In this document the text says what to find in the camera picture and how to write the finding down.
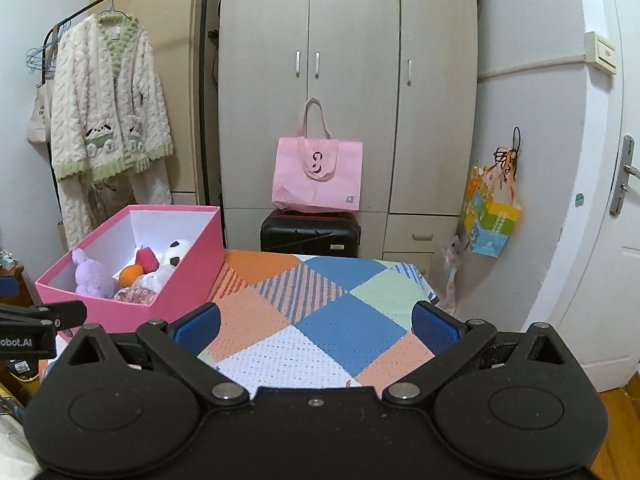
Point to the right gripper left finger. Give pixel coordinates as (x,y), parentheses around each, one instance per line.
(174,348)

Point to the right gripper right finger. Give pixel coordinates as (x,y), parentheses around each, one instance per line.
(455,345)

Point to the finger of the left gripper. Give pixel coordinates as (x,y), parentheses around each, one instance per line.
(9,286)

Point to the pink floral scrunchie cloth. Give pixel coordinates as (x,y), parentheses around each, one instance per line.
(135,295)

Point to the purple Kuromi plush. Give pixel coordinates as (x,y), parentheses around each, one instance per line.
(91,277)

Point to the orange makeup sponge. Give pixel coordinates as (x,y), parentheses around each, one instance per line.
(129,274)

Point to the white cat plush toy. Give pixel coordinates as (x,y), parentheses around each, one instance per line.
(175,252)

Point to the magenta fluffy pom pom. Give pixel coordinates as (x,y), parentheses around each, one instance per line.
(147,260)

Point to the pink cardboard storage box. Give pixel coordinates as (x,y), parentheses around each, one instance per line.
(115,243)

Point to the colourful patchwork blanket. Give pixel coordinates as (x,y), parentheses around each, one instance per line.
(290,320)

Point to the colourful paper gift bag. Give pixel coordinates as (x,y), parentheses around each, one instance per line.
(491,208)

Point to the white door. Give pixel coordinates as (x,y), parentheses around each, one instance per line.
(597,312)

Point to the cream canvas tote bag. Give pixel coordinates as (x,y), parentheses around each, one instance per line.
(39,125)

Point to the black suitcase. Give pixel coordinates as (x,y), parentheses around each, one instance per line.
(329,234)

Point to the cream knitted cardigan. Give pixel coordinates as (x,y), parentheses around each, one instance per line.
(108,118)

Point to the pink tote bag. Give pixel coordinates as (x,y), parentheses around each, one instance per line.
(317,174)

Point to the grey three-door wardrobe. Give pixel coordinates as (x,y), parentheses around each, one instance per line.
(399,76)

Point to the beige tall cabinet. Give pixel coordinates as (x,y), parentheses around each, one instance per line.
(183,34)

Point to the black clothes rack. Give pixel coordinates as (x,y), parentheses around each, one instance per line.
(141,108)

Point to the silver door handle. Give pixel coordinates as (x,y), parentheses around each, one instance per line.
(625,170)

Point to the blue wire hangers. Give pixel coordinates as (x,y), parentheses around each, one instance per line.
(42,59)

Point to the white wall switch box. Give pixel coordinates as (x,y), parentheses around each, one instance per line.
(600,53)

